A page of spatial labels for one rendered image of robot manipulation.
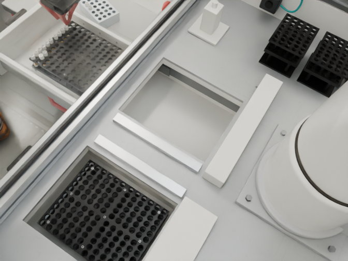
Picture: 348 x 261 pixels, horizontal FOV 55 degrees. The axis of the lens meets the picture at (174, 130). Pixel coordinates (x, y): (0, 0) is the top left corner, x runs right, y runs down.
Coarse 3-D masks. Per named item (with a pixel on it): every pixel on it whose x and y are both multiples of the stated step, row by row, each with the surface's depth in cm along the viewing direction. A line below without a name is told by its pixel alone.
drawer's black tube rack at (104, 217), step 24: (96, 168) 80; (72, 192) 74; (96, 192) 78; (120, 192) 75; (48, 216) 74; (72, 216) 72; (96, 216) 75; (120, 216) 76; (144, 216) 73; (72, 240) 70; (96, 240) 70; (120, 240) 70; (144, 240) 74
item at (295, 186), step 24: (336, 96) 51; (312, 120) 55; (336, 120) 46; (288, 144) 60; (312, 144) 52; (336, 144) 47; (264, 168) 73; (288, 168) 59; (312, 168) 54; (336, 168) 50; (240, 192) 72; (264, 192) 70; (288, 192) 61; (312, 192) 56; (336, 192) 52; (264, 216) 70; (288, 216) 66; (312, 216) 61; (336, 216) 57; (312, 240) 68; (336, 240) 69
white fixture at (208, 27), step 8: (216, 0) 86; (208, 8) 87; (216, 8) 87; (200, 16) 96; (208, 16) 88; (216, 16) 87; (200, 24) 92; (208, 24) 90; (216, 24) 91; (224, 24) 95; (192, 32) 93; (200, 32) 93; (208, 32) 92; (216, 32) 94; (224, 32) 94; (208, 40) 92; (216, 40) 92
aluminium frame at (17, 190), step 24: (192, 0) 94; (336, 0) 87; (168, 24) 88; (144, 48) 84; (120, 72) 80; (96, 96) 76; (72, 120) 73; (48, 144) 69; (24, 168) 66; (48, 168) 71; (24, 192) 67; (0, 216) 65
